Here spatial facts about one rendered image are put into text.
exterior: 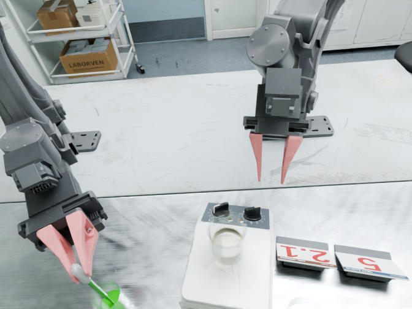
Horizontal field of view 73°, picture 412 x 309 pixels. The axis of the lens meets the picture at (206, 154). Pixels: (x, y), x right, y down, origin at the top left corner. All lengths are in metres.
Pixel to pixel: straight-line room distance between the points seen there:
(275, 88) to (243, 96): 0.48
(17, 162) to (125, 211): 0.28
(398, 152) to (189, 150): 0.48
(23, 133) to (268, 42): 0.35
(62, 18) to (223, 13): 1.59
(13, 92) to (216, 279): 0.41
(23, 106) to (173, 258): 0.35
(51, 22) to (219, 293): 2.36
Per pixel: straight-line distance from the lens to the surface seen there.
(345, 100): 0.88
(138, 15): 3.35
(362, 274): 0.55
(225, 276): 0.43
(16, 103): 0.52
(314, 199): 0.62
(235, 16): 3.31
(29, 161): 0.40
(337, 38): 3.01
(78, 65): 2.63
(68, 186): 0.45
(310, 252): 0.54
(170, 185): 0.63
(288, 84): 0.38
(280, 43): 0.40
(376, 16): 3.06
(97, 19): 2.42
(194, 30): 3.34
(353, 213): 0.62
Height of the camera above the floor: 1.39
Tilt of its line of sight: 47 degrees down
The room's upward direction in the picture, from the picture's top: 7 degrees counter-clockwise
